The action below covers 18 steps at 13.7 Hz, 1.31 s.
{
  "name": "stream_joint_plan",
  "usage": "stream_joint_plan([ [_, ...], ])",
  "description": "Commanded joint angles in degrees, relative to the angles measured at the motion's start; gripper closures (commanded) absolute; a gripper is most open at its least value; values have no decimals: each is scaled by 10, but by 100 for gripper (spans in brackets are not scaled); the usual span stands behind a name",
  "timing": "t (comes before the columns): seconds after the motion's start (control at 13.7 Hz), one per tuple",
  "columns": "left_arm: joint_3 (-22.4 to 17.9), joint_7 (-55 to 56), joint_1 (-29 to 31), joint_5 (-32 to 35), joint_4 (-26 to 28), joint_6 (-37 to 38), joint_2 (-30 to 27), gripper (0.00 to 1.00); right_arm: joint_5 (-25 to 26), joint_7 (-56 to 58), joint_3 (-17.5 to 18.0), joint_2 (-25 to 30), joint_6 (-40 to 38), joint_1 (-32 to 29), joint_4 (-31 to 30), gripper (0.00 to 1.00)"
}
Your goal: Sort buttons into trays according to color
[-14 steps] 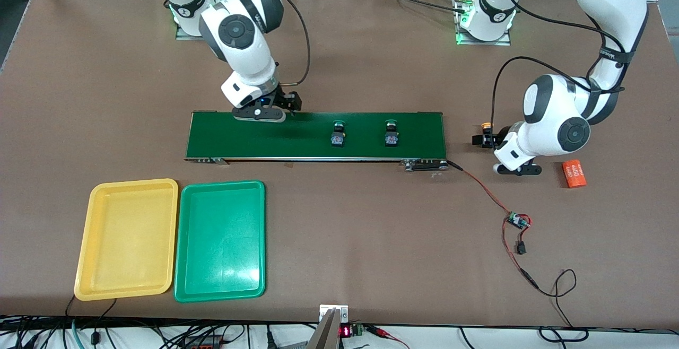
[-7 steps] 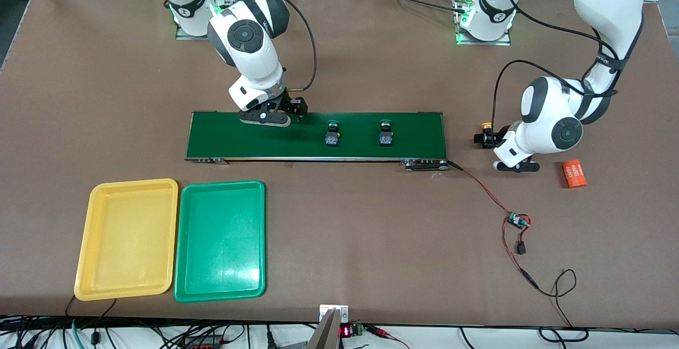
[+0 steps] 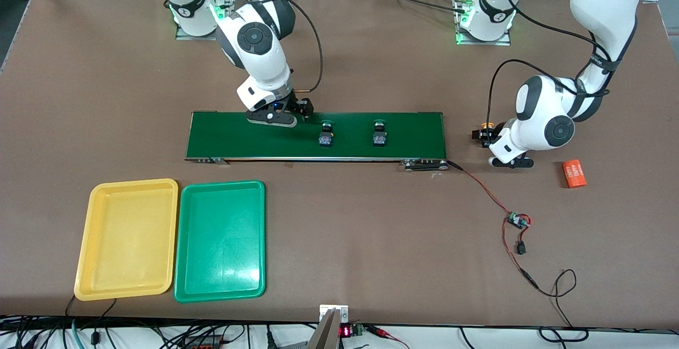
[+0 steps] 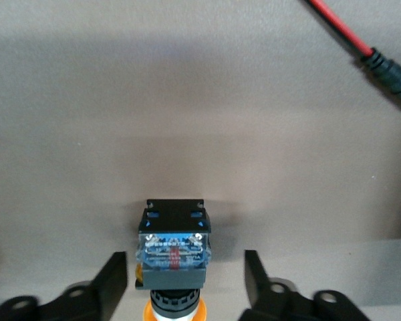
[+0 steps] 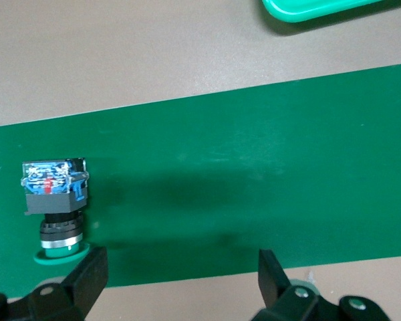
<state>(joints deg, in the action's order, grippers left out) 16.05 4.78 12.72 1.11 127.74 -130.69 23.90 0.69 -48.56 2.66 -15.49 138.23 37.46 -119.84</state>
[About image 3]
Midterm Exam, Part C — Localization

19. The small green circuit board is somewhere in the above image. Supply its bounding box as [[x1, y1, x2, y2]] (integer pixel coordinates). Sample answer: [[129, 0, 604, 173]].
[[506, 211, 531, 230]]

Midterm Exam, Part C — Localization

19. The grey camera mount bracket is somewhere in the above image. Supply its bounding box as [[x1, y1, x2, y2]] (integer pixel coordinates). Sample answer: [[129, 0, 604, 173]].
[[307, 304, 350, 349]]

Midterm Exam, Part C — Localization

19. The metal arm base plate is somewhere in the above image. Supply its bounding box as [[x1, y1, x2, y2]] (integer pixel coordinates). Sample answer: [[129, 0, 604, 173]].
[[455, 0, 513, 47], [175, 0, 237, 41]]

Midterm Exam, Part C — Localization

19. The green push button switch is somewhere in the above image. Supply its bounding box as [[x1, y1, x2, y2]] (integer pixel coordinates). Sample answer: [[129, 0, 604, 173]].
[[317, 120, 335, 148], [371, 119, 388, 147]]

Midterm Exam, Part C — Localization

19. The red clip lead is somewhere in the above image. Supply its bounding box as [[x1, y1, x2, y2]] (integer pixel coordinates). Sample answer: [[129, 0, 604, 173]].
[[366, 325, 410, 349]]

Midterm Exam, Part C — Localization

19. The yellow push button switch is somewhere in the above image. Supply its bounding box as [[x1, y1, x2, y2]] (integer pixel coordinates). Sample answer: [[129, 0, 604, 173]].
[[479, 121, 497, 148]]

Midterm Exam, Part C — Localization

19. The yellow plastic tray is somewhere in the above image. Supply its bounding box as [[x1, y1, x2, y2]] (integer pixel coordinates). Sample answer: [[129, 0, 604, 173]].
[[74, 178, 179, 302]]

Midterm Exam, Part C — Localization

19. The red black power wire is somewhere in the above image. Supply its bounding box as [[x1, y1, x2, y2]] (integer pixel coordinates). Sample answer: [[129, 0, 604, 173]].
[[447, 160, 589, 342]]

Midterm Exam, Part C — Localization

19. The green plastic tray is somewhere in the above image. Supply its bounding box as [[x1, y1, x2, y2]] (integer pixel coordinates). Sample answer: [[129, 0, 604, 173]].
[[173, 180, 266, 303]]

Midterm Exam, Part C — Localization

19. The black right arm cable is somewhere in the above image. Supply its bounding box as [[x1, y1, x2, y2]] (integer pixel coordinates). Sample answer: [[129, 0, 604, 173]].
[[233, 0, 324, 94]]

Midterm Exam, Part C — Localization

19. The black red power strip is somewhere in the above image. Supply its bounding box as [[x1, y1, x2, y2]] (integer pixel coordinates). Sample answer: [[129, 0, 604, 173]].
[[179, 335, 224, 349]]

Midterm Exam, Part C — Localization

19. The green conveyor belt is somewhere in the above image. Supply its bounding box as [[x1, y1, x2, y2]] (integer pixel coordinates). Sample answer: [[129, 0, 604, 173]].
[[184, 110, 449, 172]]

